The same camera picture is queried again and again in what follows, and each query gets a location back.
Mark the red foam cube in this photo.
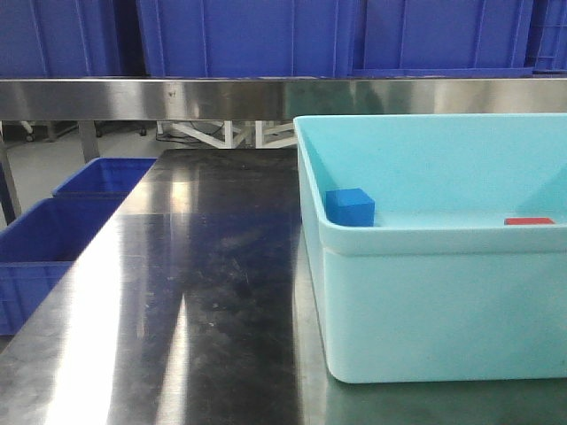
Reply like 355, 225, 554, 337
504, 217, 555, 226

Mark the blue foam cube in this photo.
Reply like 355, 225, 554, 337
325, 188, 376, 227

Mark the blue floor bin far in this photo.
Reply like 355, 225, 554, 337
52, 158, 157, 197

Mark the blue floor bin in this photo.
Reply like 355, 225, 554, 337
52, 158, 157, 197
1, 197, 122, 336

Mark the light blue plastic tub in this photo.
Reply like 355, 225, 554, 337
294, 113, 566, 383

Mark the blue crate upper middle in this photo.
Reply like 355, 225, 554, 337
136, 1, 361, 79

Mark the blue crate upper right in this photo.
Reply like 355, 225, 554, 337
351, 1, 533, 78

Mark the blue floor bin near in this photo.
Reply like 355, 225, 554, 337
1, 197, 122, 336

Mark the blue crate upper left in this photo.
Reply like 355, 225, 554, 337
1, 1, 123, 78

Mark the blue crate with label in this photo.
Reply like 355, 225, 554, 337
526, 0, 566, 73

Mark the white metal frame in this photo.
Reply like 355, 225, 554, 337
156, 120, 297, 149

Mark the stainless steel shelf rail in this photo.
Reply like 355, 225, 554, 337
1, 78, 566, 120

